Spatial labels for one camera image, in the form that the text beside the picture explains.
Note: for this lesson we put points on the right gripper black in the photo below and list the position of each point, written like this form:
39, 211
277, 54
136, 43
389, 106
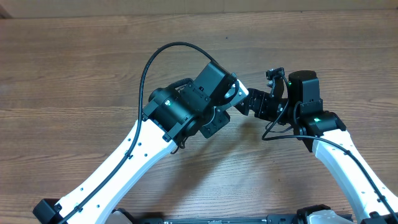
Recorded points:
261, 98

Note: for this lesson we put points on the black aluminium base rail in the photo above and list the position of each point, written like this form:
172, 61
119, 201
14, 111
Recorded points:
122, 216

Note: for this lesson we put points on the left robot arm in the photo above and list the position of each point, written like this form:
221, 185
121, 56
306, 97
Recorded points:
172, 115

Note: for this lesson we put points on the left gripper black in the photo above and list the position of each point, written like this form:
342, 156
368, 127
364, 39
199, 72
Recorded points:
220, 120

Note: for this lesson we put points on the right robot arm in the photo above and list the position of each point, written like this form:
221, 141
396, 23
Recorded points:
295, 99

